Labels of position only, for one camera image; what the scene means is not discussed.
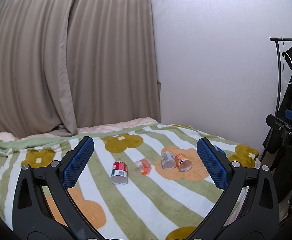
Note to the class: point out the clear cup orange cartoon label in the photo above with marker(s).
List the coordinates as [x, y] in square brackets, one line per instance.
[183, 163]

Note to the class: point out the black clothes rack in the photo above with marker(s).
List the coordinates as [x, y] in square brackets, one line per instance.
[276, 40]

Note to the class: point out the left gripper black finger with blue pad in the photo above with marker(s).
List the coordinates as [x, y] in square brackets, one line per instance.
[42, 206]
[247, 208]

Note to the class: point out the blue labelled cup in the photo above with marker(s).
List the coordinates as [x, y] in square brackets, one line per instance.
[218, 149]

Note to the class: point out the striped floral blanket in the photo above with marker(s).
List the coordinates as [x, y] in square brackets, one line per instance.
[160, 205]

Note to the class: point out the clear cup grey label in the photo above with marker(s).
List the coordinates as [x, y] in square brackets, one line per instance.
[167, 160]

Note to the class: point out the white wire hanger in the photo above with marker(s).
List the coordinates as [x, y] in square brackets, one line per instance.
[286, 60]

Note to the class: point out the beige curtain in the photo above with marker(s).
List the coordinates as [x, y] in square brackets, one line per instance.
[70, 64]

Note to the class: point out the pink mattress sheet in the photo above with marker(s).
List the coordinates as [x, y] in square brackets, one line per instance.
[7, 137]

